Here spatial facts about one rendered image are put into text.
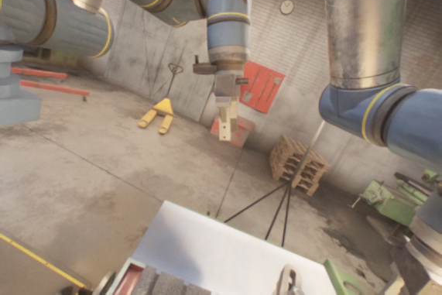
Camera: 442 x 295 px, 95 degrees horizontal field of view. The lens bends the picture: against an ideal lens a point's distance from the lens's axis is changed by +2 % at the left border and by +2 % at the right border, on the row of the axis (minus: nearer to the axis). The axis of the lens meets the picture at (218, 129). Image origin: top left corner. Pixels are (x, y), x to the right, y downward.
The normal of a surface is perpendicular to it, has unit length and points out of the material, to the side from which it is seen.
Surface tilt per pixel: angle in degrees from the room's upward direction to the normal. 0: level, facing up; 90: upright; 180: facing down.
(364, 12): 116
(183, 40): 90
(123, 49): 90
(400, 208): 90
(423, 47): 90
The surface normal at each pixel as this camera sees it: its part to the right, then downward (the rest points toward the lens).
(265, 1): -0.22, 0.18
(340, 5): -0.86, 0.44
